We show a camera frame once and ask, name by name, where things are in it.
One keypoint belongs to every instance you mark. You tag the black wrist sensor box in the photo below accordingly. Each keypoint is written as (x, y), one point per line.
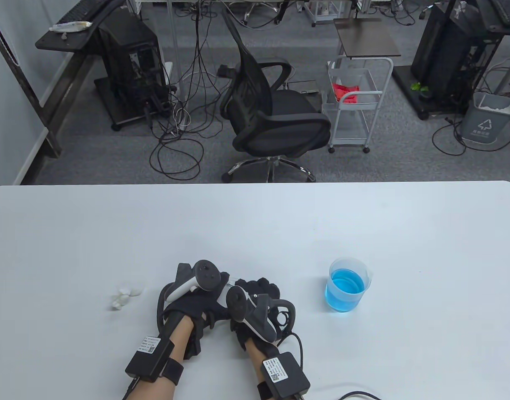
(288, 377)
(148, 362)

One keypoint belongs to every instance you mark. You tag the person's left hand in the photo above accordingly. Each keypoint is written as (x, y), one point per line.
(196, 306)

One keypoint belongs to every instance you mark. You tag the white cotton ball clump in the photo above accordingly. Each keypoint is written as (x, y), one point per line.
(122, 298)

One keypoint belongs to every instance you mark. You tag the red cloth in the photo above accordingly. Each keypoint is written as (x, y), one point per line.
(346, 95)

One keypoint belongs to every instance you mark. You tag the black flat device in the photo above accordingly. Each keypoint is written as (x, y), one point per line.
(305, 86)

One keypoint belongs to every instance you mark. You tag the black power adapter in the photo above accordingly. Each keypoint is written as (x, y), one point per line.
(225, 71)

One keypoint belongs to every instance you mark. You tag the small white trolley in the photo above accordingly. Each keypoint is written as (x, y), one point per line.
(321, 12)

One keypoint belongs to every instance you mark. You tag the white crumpled trash paper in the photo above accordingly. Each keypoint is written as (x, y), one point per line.
(498, 107)

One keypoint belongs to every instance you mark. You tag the black mesh office chair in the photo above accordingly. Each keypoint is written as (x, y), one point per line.
(280, 121)

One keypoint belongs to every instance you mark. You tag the black computer tower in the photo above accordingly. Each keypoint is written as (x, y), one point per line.
(126, 54)
(442, 46)

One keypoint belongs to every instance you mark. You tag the black keyboard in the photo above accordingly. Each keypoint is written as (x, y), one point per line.
(78, 12)
(509, 12)

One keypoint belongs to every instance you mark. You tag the clear beaker blue dye solution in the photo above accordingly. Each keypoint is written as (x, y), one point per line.
(342, 291)

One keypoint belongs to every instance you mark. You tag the person's right hand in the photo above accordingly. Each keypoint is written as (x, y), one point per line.
(259, 285)

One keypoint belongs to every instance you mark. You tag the white metal post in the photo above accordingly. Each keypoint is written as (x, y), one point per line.
(175, 41)

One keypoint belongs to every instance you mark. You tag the grey trash bin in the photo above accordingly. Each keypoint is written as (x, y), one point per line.
(484, 125)

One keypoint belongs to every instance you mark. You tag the black frame pole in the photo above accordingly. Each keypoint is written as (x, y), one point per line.
(18, 71)

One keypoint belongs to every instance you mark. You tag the black metal desk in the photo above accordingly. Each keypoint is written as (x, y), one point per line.
(498, 33)

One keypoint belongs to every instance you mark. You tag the dark brown side table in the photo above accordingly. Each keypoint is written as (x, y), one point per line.
(365, 39)

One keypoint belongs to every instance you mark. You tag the black workstation stand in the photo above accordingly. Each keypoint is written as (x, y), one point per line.
(59, 41)

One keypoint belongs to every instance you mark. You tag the white plastic packet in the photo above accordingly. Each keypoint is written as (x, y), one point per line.
(69, 26)

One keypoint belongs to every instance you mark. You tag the white rolling cart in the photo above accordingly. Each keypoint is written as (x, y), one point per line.
(351, 125)

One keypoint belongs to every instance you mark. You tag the clear glass culture dish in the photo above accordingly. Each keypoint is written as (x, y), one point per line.
(223, 296)

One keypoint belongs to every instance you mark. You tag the black white tracking controller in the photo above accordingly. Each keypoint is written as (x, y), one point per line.
(259, 318)
(207, 275)

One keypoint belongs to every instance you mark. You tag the person's right forearm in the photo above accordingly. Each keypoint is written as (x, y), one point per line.
(255, 358)

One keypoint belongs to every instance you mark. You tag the small green plant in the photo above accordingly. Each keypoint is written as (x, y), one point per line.
(416, 86)

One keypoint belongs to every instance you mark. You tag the black wheeled platform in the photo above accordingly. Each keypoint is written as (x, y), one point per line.
(109, 104)
(405, 83)

